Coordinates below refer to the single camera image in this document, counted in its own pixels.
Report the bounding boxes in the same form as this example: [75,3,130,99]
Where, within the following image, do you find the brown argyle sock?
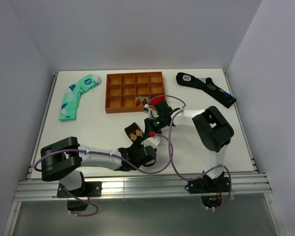
[124,122,144,143]

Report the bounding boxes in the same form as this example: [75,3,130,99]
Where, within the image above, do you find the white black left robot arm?
[34,137,157,196]

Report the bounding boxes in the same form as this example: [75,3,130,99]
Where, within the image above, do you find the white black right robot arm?
[144,100,234,192]

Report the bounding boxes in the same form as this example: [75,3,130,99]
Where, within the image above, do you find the rolled red sock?
[150,96,165,105]

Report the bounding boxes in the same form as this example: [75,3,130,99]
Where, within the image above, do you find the rolled orange green argyle sock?
[136,96,149,106]

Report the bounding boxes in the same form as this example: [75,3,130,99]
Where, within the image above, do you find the wooden compartment tray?
[105,71,165,114]

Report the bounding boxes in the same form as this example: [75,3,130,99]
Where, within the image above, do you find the black blue sports sock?
[176,72,236,108]

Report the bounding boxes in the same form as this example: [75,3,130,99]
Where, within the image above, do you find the mint green patterned sock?
[59,74,102,121]

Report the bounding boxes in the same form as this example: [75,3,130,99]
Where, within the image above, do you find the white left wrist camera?
[141,131,160,148]

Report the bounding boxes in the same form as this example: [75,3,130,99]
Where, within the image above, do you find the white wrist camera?
[141,131,160,148]
[143,104,152,114]

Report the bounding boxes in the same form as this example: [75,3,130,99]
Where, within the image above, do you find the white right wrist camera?
[143,104,152,114]

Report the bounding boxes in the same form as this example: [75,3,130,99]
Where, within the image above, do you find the aluminium table edge rail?
[13,174,272,202]

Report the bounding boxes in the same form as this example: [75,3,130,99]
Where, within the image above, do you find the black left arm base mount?
[56,181,102,217]

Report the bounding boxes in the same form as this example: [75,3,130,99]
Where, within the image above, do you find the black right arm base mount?
[184,173,231,208]

